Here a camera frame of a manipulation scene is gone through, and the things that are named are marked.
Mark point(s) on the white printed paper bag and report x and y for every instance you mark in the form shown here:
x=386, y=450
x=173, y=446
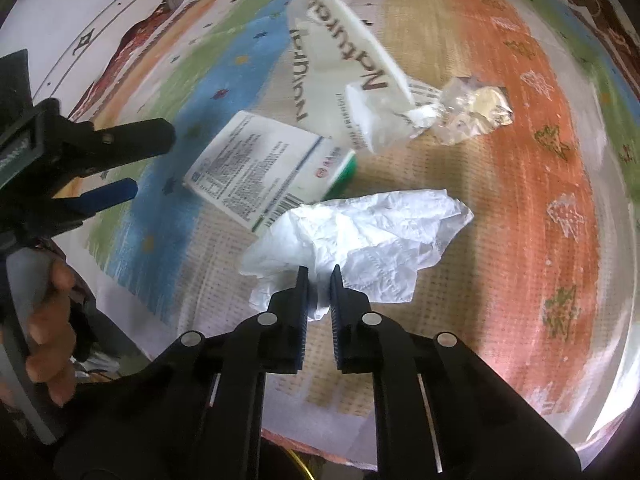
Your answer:
x=330, y=75

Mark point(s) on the person's left hand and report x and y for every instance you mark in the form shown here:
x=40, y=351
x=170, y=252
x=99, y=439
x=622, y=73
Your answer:
x=52, y=340

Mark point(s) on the crumpled clear foil wrapper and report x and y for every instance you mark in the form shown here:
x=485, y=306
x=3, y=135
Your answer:
x=475, y=110

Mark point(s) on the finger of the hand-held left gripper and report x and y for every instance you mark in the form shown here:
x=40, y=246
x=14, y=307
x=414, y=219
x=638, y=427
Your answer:
x=107, y=196
x=125, y=142

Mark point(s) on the white decorated headboard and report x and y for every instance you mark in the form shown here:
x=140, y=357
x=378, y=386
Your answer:
x=65, y=15

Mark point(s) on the white green medicine box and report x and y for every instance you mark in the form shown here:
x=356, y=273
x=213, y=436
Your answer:
x=255, y=165

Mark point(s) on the white tissue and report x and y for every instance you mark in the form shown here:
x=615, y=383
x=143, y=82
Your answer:
x=370, y=240

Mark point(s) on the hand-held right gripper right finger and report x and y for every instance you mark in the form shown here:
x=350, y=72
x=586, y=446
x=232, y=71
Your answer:
x=337, y=320

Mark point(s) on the striped colourful blanket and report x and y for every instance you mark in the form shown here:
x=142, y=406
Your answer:
x=500, y=200

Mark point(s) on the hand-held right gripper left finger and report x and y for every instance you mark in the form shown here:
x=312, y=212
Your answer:
x=300, y=320

